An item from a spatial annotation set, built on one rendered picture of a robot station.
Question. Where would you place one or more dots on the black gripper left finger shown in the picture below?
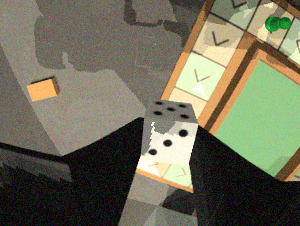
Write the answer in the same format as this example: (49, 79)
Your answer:
(88, 186)

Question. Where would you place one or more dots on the green pawn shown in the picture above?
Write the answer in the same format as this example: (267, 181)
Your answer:
(272, 23)

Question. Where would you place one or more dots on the white die with black pips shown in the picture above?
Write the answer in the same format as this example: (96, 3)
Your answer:
(169, 131)

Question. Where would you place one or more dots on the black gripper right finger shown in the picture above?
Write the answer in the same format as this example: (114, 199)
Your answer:
(230, 191)

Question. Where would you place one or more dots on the orange rectangular block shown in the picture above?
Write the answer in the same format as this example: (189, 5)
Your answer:
(43, 89)

